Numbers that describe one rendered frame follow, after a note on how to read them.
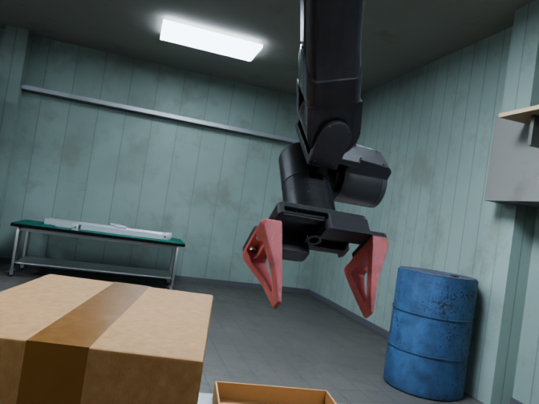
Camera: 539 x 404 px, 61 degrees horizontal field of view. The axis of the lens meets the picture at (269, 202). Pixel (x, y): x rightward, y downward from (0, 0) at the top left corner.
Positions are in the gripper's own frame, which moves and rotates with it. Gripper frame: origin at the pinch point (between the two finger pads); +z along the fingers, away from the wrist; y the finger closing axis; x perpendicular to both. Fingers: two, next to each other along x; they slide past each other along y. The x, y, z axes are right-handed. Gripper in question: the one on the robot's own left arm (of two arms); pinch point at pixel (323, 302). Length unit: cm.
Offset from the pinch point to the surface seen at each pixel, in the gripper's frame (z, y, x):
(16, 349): 4.5, -25.9, 5.0
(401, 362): -107, 214, 275
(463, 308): -134, 247, 225
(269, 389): -12, 18, 64
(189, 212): -440, 83, 548
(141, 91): -576, -21, 440
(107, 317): -1.7, -19.3, 11.0
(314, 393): -12, 29, 63
